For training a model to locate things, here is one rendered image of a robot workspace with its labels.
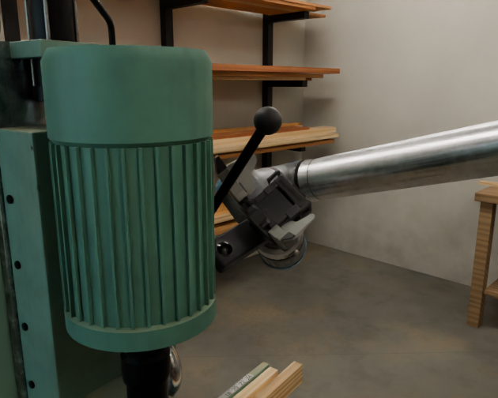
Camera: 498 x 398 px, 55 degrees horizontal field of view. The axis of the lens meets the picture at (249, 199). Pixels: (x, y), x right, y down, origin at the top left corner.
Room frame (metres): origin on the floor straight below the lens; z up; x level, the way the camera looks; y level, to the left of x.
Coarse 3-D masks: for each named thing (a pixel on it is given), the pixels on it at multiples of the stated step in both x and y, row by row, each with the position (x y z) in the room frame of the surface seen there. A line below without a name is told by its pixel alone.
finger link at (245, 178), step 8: (216, 160) 0.63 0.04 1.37; (256, 160) 0.68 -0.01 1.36; (216, 168) 0.64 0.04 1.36; (224, 168) 0.64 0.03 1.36; (248, 168) 0.68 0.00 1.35; (224, 176) 0.65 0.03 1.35; (240, 176) 0.67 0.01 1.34; (248, 176) 0.68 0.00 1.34; (248, 184) 0.68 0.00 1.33; (232, 192) 0.66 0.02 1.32; (240, 192) 0.66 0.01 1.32; (248, 192) 0.68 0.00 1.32; (240, 200) 0.67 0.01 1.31
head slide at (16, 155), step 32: (0, 128) 0.57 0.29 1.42; (32, 128) 0.57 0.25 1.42; (0, 160) 0.57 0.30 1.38; (32, 160) 0.53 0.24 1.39; (32, 192) 0.53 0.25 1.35; (32, 224) 0.54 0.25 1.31; (32, 256) 0.54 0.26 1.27; (32, 288) 0.55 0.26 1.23; (32, 320) 0.55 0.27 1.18; (64, 320) 0.54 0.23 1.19; (32, 352) 0.56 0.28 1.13; (64, 352) 0.54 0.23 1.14; (96, 352) 0.58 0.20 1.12; (32, 384) 0.56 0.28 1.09; (64, 384) 0.54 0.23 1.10; (96, 384) 0.57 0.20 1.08
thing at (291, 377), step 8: (288, 368) 0.82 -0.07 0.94; (296, 368) 0.82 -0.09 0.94; (280, 376) 0.80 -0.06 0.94; (288, 376) 0.80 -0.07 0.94; (296, 376) 0.82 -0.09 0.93; (272, 384) 0.77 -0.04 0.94; (280, 384) 0.77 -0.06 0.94; (288, 384) 0.79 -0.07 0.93; (296, 384) 0.82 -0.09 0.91; (264, 392) 0.75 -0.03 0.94; (272, 392) 0.75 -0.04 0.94; (280, 392) 0.77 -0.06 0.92; (288, 392) 0.79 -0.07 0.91
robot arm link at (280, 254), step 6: (300, 240) 0.77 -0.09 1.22; (264, 246) 0.76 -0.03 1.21; (294, 246) 0.75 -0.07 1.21; (264, 252) 0.75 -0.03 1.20; (270, 252) 0.75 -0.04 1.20; (276, 252) 0.75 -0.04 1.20; (282, 252) 0.75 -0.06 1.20; (288, 252) 0.75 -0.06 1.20; (294, 252) 0.77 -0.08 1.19; (270, 258) 0.78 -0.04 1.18; (276, 258) 0.77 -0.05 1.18; (282, 258) 0.78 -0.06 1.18
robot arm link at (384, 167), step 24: (408, 144) 0.82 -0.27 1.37; (432, 144) 0.78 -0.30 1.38; (456, 144) 0.75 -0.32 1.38; (480, 144) 0.73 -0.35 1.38; (288, 168) 0.99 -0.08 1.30; (312, 168) 0.94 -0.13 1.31; (336, 168) 0.90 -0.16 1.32; (360, 168) 0.86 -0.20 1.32; (384, 168) 0.83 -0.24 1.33; (408, 168) 0.80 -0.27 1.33; (432, 168) 0.77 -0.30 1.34; (456, 168) 0.75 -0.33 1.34; (480, 168) 0.73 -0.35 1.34; (312, 192) 0.94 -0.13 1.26; (336, 192) 0.91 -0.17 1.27; (360, 192) 0.88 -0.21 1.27
